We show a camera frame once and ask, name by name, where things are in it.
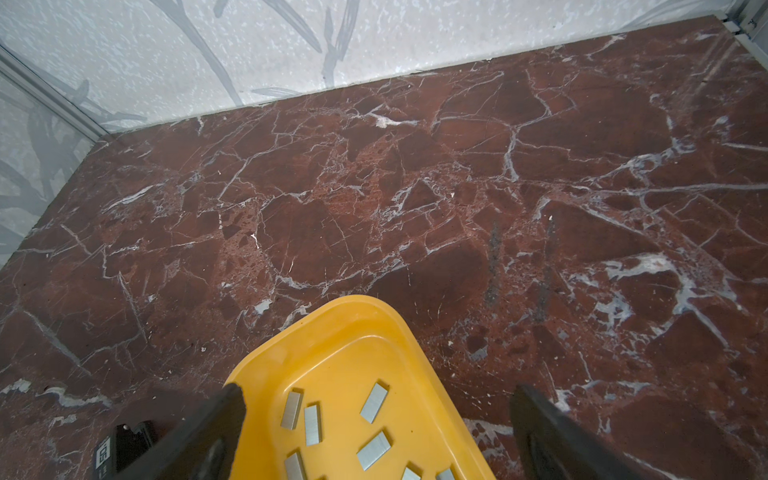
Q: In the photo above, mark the staple strip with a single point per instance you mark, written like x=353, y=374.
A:
x=374, y=402
x=292, y=408
x=374, y=450
x=312, y=422

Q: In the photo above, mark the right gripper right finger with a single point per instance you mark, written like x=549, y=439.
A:
x=553, y=446

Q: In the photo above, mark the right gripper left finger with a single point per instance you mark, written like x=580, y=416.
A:
x=203, y=447

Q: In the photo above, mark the yellow plastic tray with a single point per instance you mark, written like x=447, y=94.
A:
x=335, y=355

